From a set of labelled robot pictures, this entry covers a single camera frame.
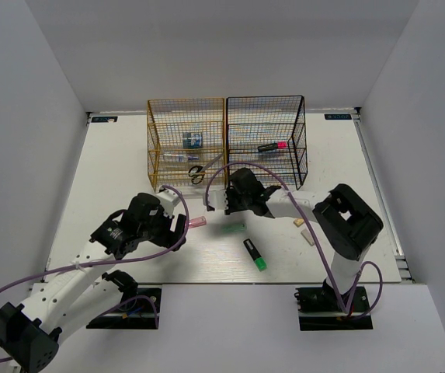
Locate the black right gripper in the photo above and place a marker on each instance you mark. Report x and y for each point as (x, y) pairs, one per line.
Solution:
(230, 208)

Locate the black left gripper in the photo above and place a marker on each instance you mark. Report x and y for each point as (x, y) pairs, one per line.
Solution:
(169, 237)

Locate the pink cap black highlighter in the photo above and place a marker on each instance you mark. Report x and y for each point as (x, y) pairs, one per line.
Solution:
(271, 147)

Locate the black handled scissors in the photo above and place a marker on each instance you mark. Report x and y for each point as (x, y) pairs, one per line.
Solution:
(197, 173)

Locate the green cap black highlighter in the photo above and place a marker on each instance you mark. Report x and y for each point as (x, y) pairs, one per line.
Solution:
(255, 255)

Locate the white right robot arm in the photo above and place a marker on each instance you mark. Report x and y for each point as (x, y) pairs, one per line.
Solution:
(341, 224)

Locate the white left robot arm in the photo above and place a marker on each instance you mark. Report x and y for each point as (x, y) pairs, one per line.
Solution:
(32, 331)

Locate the pink transparent correction tape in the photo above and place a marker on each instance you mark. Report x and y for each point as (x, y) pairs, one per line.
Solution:
(197, 222)

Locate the green transparent correction tape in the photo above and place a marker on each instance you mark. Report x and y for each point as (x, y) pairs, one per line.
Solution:
(234, 227)

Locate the tan yellow eraser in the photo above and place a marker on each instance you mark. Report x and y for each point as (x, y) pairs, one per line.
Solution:
(298, 222)

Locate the white eraser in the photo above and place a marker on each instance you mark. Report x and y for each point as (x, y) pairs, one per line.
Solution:
(308, 237)

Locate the blue white small box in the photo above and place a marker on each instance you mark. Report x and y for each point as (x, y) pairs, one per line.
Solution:
(192, 140)

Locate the right blue table label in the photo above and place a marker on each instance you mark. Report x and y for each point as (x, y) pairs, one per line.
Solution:
(337, 116)

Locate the blue table label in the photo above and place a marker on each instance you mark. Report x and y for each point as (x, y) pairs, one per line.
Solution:
(104, 119)
(337, 116)

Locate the left blue table label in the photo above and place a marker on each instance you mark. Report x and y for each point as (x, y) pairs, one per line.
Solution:
(104, 119)

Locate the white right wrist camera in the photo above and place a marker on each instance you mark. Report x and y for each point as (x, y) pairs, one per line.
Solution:
(216, 200)

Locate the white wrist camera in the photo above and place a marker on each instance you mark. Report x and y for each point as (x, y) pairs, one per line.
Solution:
(169, 200)
(216, 200)

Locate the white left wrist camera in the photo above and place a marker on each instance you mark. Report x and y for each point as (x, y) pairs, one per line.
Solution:
(169, 200)

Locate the black wire basket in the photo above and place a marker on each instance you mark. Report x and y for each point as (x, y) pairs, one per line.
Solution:
(258, 120)

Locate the yellow wire basket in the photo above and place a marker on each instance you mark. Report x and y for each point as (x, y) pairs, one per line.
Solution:
(167, 119)

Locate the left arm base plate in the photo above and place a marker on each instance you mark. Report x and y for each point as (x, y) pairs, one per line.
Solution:
(139, 314)

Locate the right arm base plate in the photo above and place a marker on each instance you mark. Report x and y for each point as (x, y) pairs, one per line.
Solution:
(316, 312)

